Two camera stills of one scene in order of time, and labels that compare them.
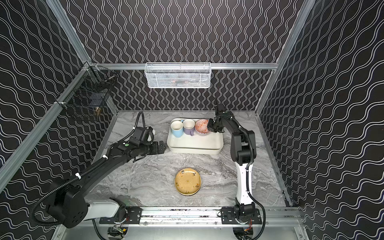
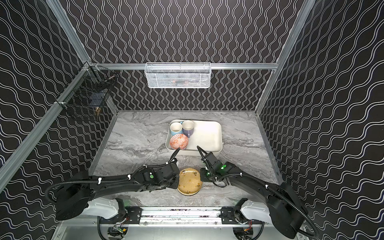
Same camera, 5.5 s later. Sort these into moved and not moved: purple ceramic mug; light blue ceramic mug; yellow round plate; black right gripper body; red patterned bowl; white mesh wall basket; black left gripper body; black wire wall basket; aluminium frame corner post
Moved: black right gripper body; red patterned bowl; black left gripper body
Not moved: yellow round plate; purple ceramic mug; black wire wall basket; aluminium frame corner post; white mesh wall basket; light blue ceramic mug
